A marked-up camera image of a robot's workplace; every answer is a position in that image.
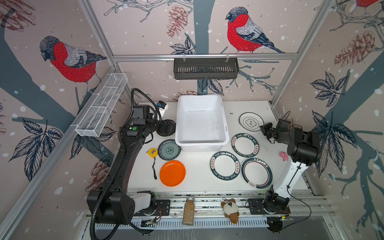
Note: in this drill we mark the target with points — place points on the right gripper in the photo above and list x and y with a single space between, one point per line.
266 128

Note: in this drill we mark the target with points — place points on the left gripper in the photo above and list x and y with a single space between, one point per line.
169 126

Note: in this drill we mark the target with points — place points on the white plate black line emblem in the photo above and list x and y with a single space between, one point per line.
251 122

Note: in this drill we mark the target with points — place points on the small green rim plate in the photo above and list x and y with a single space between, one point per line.
245 145

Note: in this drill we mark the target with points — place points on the green red rim plate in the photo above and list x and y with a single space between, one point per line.
256 173

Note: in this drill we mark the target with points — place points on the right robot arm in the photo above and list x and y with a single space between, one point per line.
303 150

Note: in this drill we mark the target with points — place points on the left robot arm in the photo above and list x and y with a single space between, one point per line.
110 203

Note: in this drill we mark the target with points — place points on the white plastic bin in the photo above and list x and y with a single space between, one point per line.
201 123

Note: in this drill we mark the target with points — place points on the teal floral patterned plate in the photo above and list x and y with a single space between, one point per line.
169 150

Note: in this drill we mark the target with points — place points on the yellow tape measure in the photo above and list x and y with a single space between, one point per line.
153 154

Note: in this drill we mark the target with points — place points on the pink toy pig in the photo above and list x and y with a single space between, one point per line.
284 156

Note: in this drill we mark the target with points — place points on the orange plastic plate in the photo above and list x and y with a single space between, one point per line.
172 173

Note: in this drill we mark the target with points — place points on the large green rim plate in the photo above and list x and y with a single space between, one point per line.
225 166

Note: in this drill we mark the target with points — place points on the brown plush toy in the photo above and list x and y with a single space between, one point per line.
231 210

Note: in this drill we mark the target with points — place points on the glass spice jar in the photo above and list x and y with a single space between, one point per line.
189 211

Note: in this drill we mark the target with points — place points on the small circuit board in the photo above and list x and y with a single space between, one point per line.
148 223

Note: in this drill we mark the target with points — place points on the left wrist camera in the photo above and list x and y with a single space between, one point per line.
163 107

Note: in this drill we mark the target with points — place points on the black hanging wire basket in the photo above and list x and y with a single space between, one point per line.
206 69

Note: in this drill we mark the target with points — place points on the white mesh wall shelf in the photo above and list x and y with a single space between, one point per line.
97 115

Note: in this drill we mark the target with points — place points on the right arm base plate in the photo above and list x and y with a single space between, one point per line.
256 207

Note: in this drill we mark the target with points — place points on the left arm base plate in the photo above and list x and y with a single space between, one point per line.
162 209

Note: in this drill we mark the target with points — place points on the black device under rail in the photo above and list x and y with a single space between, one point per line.
275 225

